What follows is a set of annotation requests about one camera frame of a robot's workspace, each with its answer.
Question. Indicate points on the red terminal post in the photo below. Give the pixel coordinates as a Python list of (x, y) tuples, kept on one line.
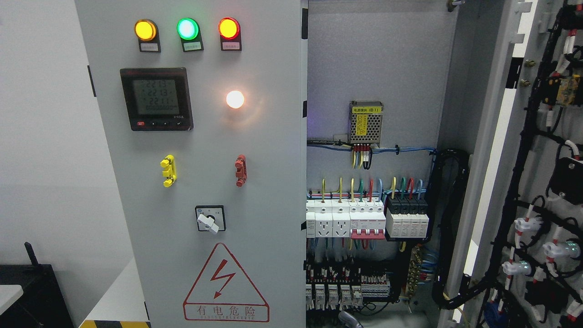
[(240, 173)]

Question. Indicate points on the metal mesh power supply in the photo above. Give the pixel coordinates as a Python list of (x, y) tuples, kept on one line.
[(365, 122)]

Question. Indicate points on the brass right ground busbar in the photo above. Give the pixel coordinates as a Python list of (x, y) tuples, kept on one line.
[(413, 271)]

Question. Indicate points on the lower relay terminal row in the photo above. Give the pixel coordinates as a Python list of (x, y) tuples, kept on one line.
[(343, 285)]

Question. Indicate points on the white rotary selector switch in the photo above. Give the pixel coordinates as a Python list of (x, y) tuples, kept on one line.
[(210, 218)]

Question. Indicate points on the grey robotic right hand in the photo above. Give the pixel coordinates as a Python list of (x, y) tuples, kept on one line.
[(348, 320)]

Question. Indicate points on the yellow indicator lamp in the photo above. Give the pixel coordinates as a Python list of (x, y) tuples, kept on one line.
[(148, 35)]

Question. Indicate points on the black white surge protector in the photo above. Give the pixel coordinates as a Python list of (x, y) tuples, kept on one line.
[(406, 219)]

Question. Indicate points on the white socket and breaker row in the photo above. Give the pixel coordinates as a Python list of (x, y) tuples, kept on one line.
[(344, 218)]

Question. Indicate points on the grey cabinet door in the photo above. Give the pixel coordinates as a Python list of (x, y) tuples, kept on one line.
[(263, 218), (524, 236)]

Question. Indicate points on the red electric hazard warning sticker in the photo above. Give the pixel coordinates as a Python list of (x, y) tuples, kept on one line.
[(223, 291)]

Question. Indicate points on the green indicator lamp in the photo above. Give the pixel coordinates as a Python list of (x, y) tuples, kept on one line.
[(190, 35)]

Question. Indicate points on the white glowing indicator lamp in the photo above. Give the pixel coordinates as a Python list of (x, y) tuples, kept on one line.
[(235, 99)]

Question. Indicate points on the black box with antenna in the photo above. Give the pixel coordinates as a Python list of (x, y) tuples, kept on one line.
[(42, 303)]

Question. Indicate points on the red indicator lamp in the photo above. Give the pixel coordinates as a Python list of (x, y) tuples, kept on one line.
[(230, 34)]

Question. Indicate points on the black digital power meter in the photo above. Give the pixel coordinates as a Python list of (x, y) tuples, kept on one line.
[(157, 99)]

